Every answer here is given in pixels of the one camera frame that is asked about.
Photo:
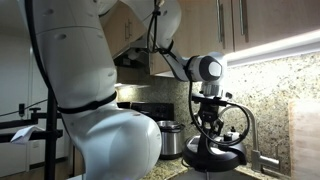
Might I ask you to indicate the black stove back panel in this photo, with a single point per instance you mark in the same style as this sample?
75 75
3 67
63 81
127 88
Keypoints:
160 110

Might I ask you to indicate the under-cabinet light strip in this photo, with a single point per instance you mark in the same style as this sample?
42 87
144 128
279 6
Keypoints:
273 48

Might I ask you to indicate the silver gooseneck faucet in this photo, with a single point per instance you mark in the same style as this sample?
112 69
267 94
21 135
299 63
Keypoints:
256 146

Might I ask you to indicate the stainless steel cooker pot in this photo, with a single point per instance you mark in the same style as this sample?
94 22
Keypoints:
171 140

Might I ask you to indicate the black cooker lid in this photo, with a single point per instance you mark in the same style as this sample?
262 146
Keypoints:
213 158

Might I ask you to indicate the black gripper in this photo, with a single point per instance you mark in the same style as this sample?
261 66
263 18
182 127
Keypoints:
209 111

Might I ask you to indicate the wooden cutting board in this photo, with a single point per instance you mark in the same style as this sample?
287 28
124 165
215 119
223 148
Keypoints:
305 143

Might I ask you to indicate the wooden upper cabinet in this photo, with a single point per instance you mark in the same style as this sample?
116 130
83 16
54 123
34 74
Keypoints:
266 20

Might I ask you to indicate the white paper tag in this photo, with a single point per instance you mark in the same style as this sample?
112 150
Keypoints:
25 135

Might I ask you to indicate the stainless steel sink basin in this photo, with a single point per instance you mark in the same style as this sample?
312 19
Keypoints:
220 176

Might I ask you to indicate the black metal stand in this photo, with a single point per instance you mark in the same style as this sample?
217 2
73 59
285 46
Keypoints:
50 150

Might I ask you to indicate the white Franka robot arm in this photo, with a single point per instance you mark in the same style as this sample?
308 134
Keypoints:
76 60

